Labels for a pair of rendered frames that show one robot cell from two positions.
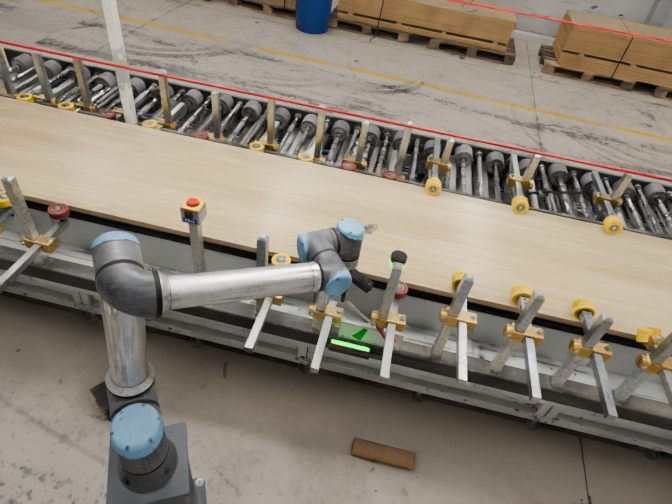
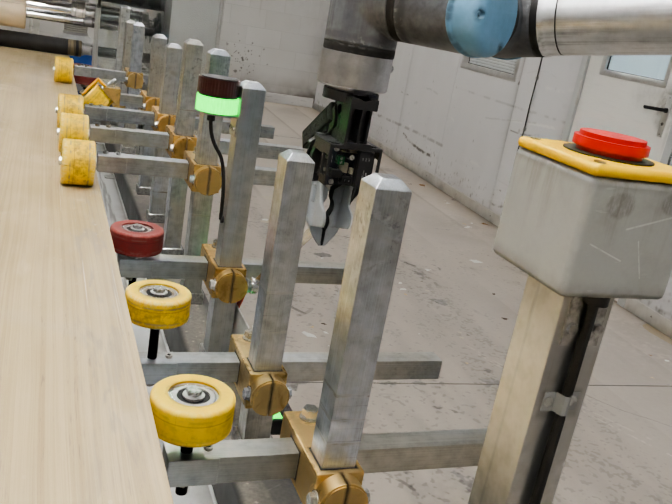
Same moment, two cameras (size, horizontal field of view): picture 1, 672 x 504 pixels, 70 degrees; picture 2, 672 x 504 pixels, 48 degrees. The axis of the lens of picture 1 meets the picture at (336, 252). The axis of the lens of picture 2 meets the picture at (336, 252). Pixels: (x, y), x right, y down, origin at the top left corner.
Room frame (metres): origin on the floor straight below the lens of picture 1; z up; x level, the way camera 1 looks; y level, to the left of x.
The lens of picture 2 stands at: (1.62, 0.83, 1.27)
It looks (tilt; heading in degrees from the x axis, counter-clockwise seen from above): 17 degrees down; 242
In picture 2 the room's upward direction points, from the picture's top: 10 degrees clockwise
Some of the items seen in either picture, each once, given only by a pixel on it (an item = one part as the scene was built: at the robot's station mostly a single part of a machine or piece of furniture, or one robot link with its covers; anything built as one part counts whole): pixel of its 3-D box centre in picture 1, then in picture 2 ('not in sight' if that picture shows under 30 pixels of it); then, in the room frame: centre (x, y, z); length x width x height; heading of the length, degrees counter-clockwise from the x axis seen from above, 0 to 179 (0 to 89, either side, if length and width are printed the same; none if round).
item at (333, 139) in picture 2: not in sight; (345, 138); (1.18, -0.03, 1.12); 0.09 x 0.08 x 0.12; 85
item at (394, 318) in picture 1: (387, 319); (221, 272); (1.24, -0.25, 0.85); 0.13 x 0.06 x 0.05; 85
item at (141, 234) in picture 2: (396, 295); (134, 260); (1.37, -0.28, 0.85); 0.08 x 0.08 x 0.11
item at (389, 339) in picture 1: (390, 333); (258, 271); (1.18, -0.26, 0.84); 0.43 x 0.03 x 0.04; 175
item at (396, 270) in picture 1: (385, 308); (231, 238); (1.24, -0.23, 0.91); 0.03 x 0.03 x 0.48; 85
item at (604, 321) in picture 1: (577, 356); (163, 144); (1.17, -0.97, 0.89); 0.03 x 0.03 x 0.48; 85
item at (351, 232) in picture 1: (348, 239); (369, 1); (1.18, -0.03, 1.29); 0.10 x 0.09 x 0.12; 121
